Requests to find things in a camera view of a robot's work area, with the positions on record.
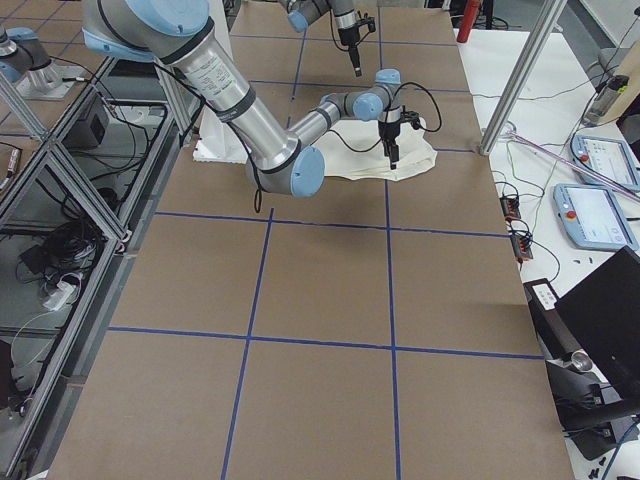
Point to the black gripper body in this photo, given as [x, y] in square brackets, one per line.
[387, 132]

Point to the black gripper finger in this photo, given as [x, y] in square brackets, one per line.
[393, 154]
[355, 60]

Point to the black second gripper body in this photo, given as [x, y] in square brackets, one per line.
[347, 37]

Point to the cream white t-shirt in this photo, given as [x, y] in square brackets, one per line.
[339, 149]

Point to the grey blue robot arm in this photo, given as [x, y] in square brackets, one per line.
[181, 34]

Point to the second grey blue robot arm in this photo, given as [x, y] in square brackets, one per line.
[302, 14]

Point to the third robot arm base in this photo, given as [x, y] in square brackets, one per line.
[26, 64]

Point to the red bottle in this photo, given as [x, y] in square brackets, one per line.
[470, 14]

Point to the blue teach pendant lower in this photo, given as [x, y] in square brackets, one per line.
[592, 218]

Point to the blue teach pendant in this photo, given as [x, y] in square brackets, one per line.
[592, 218]
[608, 157]

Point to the blue teach pendant upper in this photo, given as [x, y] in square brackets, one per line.
[608, 157]

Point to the grey water bottle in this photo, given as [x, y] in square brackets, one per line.
[606, 96]

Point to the reacher grabber stick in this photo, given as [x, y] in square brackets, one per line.
[510, 134]

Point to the black laptop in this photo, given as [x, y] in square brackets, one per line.
[602, 313]

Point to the white power strip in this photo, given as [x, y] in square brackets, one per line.
[62, 294]

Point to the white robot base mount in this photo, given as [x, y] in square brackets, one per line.
[217, 142]

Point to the aluminium frame post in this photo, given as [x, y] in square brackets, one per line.
[536, 40]

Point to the aluminium frame rail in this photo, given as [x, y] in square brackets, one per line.
[77, 211]

